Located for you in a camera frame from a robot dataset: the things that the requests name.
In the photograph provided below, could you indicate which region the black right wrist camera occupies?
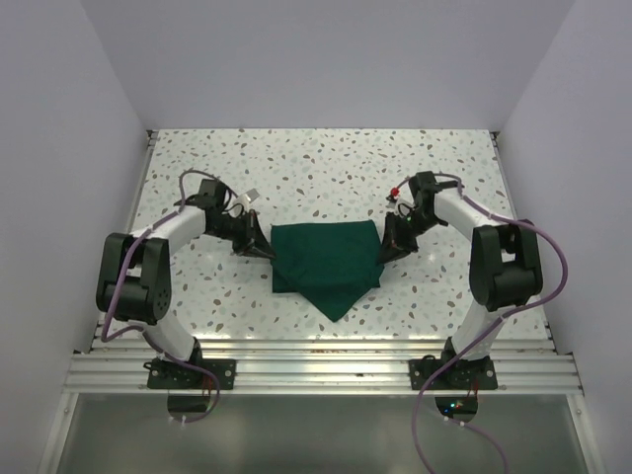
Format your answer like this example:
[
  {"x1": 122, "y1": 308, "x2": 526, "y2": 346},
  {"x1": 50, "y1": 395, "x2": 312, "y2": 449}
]
[{"x1": 408, "y1": 171, "x2": 458, "y2": 198}]

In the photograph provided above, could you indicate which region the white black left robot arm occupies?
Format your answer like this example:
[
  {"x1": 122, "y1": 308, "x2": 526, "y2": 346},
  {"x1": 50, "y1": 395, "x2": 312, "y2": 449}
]
[{"x1": 96, "y1": 205, "x2": 276, "y2": 388}]

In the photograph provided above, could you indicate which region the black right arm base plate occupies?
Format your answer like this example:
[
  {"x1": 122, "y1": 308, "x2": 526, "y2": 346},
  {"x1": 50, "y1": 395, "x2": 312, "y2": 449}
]
[{"x1": 408, "y1": 355, "x2": 499, "y2": 391}]

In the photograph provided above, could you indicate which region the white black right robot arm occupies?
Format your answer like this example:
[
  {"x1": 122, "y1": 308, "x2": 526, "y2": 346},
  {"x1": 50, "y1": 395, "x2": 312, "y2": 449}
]
[{"x1": 378, "y1": 191, "x2": 543, "y2": 390}]

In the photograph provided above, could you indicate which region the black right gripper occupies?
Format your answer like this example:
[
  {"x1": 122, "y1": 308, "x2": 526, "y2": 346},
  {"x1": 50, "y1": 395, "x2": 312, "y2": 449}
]
[{"x1": 376, "y1": 208, "x2": 442, "y2": 266}]

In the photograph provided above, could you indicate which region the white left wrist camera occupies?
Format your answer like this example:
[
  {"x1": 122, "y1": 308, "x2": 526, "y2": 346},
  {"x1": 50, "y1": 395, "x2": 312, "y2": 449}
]
[{"x1": 235, "y1": 189, "x2": 261, "y2": 212}]

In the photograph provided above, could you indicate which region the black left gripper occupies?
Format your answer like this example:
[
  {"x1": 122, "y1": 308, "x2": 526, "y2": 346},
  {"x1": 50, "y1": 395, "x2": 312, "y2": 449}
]
[{"x1": 207, "y1": 208, "x2": 277, "y2": 259}]

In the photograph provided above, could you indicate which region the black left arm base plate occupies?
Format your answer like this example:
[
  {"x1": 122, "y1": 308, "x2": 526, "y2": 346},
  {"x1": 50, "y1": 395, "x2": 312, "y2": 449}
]
[{"x1": 143, "y1": 358, "x2": 237, "y2": 390}]

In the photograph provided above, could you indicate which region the dark green surgical cloth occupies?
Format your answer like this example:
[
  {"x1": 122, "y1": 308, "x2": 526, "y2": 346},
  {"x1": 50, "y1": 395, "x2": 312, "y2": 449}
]
[{"x1": 271, "y1": 220, "x2": 384, "y2": 322}]

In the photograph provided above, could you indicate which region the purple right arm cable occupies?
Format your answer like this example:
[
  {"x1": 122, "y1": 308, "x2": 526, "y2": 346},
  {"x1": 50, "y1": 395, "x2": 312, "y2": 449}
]
[{"x1": 394, "y1": 172, "x2": 570, "y2": 474}]

